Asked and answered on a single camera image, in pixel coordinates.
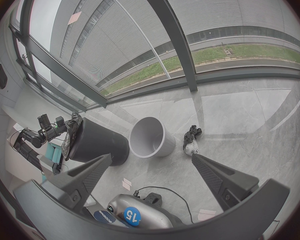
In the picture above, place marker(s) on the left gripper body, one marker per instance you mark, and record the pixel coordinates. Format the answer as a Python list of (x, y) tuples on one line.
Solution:
[(70, 127)]

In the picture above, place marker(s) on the black plastic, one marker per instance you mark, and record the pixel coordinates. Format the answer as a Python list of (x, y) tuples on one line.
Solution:
[(190, 135)]

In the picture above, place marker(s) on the black plastic bag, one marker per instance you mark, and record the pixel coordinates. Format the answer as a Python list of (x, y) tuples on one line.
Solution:
[(66, 144)]

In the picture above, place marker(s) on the white printed paper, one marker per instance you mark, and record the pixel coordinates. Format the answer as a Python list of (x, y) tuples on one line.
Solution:
[(192, 149)]

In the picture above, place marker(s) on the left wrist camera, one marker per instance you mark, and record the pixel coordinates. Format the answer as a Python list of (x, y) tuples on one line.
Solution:
[(59, 122)]

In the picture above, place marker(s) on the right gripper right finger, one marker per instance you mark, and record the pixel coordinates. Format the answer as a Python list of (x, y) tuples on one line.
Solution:
[(220, 181)]

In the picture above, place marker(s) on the window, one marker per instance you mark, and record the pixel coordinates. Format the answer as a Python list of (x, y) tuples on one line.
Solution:
[(180, 46)]

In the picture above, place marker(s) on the grey trash bin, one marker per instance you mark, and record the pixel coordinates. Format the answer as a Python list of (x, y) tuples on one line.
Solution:
[(166, 144)]

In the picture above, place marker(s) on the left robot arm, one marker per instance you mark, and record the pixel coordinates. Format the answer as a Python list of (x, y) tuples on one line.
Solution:
[(30, 154)]

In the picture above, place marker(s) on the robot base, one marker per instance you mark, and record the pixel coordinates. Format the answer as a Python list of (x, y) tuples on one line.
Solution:
[(150, 215)]

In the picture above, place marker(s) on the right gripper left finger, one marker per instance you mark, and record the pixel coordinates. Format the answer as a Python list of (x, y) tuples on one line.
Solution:
[(82, 184)]

